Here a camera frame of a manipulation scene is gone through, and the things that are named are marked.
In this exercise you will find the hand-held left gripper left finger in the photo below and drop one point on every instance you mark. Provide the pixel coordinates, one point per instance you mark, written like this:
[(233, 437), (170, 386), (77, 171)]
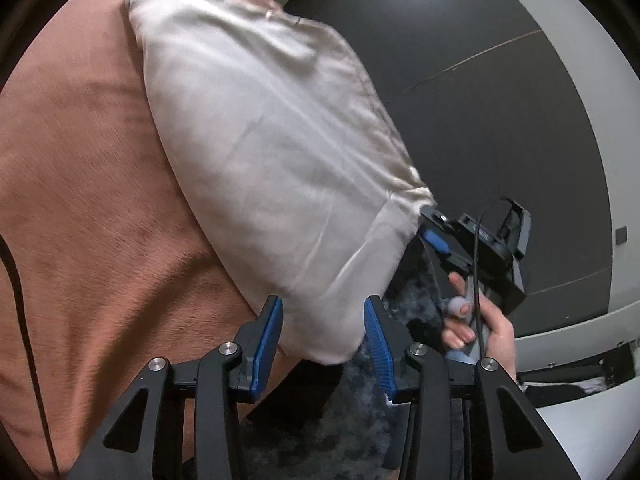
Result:
[(267, 350)]

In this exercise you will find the beige zip jacket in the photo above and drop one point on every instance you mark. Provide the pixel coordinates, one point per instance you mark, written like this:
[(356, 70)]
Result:
[(260, 160)]

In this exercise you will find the brown fleece blanket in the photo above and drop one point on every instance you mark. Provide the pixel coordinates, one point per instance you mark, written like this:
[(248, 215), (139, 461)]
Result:
[(90, 210)]

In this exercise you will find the person's right hand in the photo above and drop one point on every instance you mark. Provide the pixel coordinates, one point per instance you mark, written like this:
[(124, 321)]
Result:
[(497, 335)]

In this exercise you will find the grey shaggy rug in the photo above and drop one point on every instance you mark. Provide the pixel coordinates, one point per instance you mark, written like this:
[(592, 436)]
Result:
[(350, 410)]

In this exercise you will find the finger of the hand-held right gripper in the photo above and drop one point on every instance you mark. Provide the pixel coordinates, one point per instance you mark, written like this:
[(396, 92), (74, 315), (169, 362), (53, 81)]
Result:
[(435, 241), (441, 218)]

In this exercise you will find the grey wardrobe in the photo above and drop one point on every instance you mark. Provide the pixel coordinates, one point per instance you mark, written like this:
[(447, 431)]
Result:
[(475, 110)]

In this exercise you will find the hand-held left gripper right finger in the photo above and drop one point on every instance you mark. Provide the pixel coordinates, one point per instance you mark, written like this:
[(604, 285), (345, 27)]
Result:
[(380, 355)]

